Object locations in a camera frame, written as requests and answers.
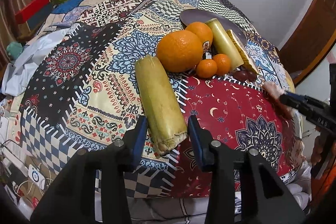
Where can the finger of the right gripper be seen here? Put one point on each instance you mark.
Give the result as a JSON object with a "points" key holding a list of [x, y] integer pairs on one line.
{"points": [[305, 105]]}

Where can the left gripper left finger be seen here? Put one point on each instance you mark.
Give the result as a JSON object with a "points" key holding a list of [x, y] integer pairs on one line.
{"points": [[71, 196]]}

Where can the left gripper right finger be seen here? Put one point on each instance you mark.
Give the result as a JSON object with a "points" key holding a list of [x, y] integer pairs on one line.
{"points": [[244, 187]]}

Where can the small tangerine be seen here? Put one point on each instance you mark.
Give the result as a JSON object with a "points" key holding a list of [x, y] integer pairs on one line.
{"points": [[206, 68], [223, 64]]}

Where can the slim sugarcane piece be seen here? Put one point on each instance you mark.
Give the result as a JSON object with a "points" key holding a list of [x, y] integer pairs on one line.
{"points": [[224, 44]]}

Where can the thick sugarcane piece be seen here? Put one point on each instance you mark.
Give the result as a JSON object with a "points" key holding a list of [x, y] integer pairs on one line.
{"points": [[166, 123]]}

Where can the large orange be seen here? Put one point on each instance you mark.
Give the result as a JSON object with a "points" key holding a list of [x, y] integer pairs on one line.
{"points": [[179, 51]]}

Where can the right hand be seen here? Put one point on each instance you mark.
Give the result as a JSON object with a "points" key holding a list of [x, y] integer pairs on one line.
{"points": [[317, 150]]}

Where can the brown wooden door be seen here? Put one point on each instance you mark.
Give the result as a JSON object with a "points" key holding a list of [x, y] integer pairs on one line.
{"points": [[311, 41]]}

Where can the dark red grapes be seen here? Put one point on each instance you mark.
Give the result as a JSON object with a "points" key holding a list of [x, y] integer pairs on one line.
{"points": [[245, 75]]}

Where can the patchwork patterned tablecloth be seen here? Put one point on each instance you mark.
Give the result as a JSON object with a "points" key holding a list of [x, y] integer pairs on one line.
{"points": [[105, 75]]}

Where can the white crumpled cloth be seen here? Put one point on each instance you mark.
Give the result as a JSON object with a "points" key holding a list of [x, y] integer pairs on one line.
{"points": [[17, 76]]}

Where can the dark purple plate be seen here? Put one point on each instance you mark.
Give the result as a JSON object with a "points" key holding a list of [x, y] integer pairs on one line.
{"points": [[196, 15]]}

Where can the patchwork bed quilt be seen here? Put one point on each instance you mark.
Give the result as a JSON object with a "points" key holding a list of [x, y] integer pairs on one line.
{"points": [[63, 16]]}

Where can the red box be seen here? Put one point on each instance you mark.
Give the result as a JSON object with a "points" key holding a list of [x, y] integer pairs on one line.
{"points": [[28, 11]]}

